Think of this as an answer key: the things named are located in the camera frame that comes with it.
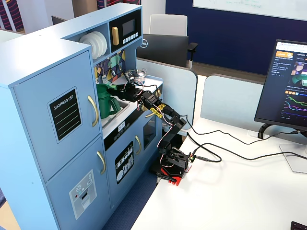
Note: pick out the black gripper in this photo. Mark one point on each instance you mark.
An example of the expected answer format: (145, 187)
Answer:
(125, 91)

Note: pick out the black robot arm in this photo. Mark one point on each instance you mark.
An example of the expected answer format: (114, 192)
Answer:
(172, 131)

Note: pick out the steel toy pot with lid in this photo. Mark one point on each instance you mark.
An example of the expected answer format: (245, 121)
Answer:
(141, 75)

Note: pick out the silver toy spoon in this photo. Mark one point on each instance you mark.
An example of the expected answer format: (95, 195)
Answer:
(113, 73)

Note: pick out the green toy pitcher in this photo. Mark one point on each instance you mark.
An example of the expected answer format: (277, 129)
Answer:
(104, 107)

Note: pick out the gold oven knob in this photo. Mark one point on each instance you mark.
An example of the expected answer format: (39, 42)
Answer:
(144, 108)
(159, 93)

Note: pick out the silver toy sink basin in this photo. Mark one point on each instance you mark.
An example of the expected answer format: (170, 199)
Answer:
(109, 122)

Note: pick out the white toy plate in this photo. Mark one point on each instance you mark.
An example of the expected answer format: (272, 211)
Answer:
(101, 44)
(89, 40)
(81, 40)

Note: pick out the pale blue rounded desk divider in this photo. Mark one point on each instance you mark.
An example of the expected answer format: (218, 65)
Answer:
(175, 95)

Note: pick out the black Dell monitor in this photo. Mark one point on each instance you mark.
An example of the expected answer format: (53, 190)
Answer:
(163, 49)

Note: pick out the black toy microwave door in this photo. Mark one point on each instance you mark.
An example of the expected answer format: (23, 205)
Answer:
(128, 28)

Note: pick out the light blue toy kitchen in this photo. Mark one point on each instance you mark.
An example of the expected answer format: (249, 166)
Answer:
(48, 119)

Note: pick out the white office chair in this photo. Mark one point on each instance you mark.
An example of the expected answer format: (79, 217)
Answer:
(168, 25)

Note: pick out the black background monitor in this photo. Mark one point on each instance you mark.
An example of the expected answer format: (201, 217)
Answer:
(57, 20)

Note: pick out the red table clamp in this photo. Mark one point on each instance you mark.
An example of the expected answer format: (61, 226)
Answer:
(176, 179)

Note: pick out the whiteboard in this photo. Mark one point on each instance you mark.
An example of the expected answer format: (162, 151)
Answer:
(251, 6)

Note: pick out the computer monitor showing graphs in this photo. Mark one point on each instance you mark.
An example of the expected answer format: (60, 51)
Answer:
(280, 83)

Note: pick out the silver monitor stand base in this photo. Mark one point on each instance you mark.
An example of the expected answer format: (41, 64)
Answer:
(293, 160)

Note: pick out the black keyboard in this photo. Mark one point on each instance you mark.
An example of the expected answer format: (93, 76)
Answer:
(299, 226)

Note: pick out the small wrist camera board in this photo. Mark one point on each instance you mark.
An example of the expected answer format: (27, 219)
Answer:
(129, 75)

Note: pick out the black curved monitor mount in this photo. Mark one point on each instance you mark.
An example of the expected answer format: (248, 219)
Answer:
(262, 130)

